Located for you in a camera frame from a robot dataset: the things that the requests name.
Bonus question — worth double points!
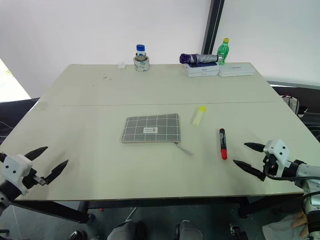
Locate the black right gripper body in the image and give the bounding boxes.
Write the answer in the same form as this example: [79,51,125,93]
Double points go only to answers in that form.
[262,152,279,179]

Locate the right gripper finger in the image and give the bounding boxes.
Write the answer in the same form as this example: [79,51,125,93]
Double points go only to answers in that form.
[243,142,266,153]
[232,159,266,182]

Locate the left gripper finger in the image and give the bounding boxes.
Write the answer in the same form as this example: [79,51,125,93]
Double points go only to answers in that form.
[23,146,49,161]
[45,159,69,186]

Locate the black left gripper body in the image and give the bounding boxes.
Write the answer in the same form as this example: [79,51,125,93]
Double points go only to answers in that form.
[21,168,49,190]

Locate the grey checked pencil pouch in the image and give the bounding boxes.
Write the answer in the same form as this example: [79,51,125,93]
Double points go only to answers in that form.
[121,112,195,157]

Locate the person's bare hand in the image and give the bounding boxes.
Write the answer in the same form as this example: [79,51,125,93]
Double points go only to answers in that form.
[290,212,309,239]

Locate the red and black marker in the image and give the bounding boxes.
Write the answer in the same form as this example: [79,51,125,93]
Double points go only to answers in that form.
[218,127,229,161]

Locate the grey cloth garment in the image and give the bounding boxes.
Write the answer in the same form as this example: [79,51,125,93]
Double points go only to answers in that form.
[262,214,309,240]

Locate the yellow highlighter pen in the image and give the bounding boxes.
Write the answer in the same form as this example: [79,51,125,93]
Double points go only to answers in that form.
[190,105,208,127]

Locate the plain white flat box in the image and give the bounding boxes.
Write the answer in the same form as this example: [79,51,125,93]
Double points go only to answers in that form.
[218,62,256,78]

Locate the grey rounded shape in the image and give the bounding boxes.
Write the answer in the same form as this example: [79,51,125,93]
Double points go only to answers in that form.
[174,219,204,240]
[107,219,148,240]

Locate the white box blue lid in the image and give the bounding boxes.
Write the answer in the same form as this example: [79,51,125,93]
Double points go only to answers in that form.
[184,62,221,78]

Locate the green bottle yellow cap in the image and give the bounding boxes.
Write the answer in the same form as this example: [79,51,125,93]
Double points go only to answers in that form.
[216,37,231,65]

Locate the purple grey folded umbrella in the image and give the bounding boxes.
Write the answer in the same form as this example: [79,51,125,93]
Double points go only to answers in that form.
[179,52,224,65]

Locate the white tape roll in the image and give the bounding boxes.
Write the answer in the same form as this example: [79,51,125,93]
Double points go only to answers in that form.
[132,55,151,74]

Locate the blue capped white bottle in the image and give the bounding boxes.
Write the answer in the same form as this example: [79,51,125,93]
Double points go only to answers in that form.
[135,44,147,61]

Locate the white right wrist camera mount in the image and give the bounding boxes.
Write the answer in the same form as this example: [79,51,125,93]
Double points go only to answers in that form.
[263,139,291,181]

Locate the black table frame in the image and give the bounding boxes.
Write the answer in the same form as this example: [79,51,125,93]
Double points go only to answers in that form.
[9,194,305,225]

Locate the white device with red wires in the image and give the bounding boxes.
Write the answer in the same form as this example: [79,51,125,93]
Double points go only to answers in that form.
[281,94,310,119]

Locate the dark vertical wall post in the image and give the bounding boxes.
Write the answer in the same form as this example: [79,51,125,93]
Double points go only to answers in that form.
[200,0,225,56]

